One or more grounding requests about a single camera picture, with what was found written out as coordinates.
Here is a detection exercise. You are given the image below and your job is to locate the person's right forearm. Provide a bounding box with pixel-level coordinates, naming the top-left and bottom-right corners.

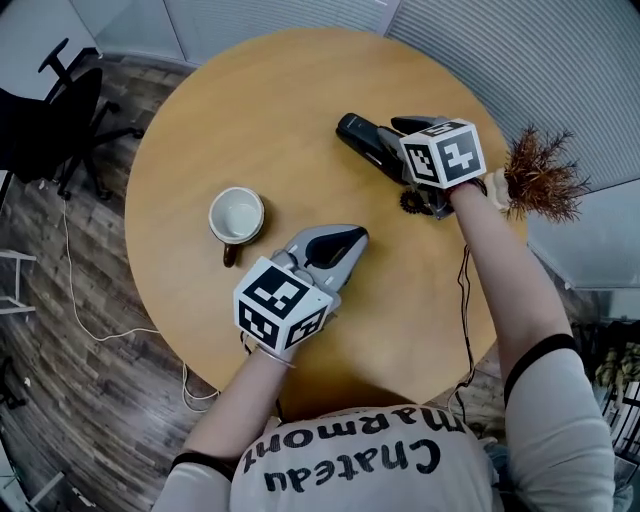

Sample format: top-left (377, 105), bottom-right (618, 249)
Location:
top-left (447, 183), bottom-right (577, 377)

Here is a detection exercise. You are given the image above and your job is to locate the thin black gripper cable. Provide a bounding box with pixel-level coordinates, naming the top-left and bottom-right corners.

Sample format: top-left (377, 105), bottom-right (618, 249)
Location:
top-left (446, 243), bottom-right (477, 427)

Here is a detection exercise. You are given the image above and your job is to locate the black telephone handset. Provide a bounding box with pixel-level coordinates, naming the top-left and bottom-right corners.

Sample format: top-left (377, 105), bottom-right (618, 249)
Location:
top-left (335, 113), bottom-right (437, 202)

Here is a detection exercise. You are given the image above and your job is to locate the white printed t-shirt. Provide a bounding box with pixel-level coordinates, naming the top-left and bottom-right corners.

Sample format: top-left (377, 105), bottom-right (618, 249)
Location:
top-left (152, 333), bottom-right (617, 512)

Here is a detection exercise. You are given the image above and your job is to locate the person's left forearm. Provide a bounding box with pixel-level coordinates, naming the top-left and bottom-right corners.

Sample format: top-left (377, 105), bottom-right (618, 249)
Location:
top-left (181, 348), bottom-right (297, 462)

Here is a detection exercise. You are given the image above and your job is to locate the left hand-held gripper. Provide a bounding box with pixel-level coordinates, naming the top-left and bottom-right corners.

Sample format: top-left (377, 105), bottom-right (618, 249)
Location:
top-left (233, 224), bottom-right (371, 357)

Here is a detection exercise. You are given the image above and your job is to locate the looped white floor cable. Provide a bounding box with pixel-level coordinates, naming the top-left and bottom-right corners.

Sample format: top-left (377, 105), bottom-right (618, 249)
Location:
top-left (180, 361), bottom-right (222, 413)

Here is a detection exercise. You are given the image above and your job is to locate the yellow green patterned cloth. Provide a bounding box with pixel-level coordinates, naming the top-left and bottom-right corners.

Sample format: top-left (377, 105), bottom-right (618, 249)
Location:
top-left (593, 345), bottom-right (640, 392)

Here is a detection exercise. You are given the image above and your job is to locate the round wooden table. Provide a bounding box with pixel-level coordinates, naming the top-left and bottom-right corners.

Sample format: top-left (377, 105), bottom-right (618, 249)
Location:
top-left (124, 27), bottom-right (529, 422)

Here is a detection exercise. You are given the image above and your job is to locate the brown plant in cream pot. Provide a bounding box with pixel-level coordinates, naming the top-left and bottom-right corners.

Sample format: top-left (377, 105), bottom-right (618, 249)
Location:
top-left (482, 126), bottom-right (593, 225)

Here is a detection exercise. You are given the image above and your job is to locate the black swivel office chair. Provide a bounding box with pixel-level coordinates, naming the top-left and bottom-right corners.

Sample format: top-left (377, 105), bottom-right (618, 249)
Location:
top-left (0, 38), bottom-right (145, 202)

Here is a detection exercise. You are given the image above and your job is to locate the brown and white cup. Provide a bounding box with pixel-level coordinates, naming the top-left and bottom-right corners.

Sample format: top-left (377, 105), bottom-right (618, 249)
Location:
top-left (207, 186), bottom-right (267, 269)

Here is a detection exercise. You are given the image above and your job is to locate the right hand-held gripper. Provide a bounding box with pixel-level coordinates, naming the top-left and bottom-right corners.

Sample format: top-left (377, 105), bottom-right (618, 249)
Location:
top-left (376, 115), bottom-right (488, 222)

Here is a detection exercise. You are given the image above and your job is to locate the silver bangle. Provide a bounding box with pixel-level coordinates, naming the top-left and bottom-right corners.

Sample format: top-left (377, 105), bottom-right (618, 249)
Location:
top-left (248, 343), bottom-right (297, 371)

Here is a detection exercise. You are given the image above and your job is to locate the long white floor cable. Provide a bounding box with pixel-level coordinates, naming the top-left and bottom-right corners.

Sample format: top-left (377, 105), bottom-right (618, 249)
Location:
top-left (61, 198), bottom-right (162, 344)

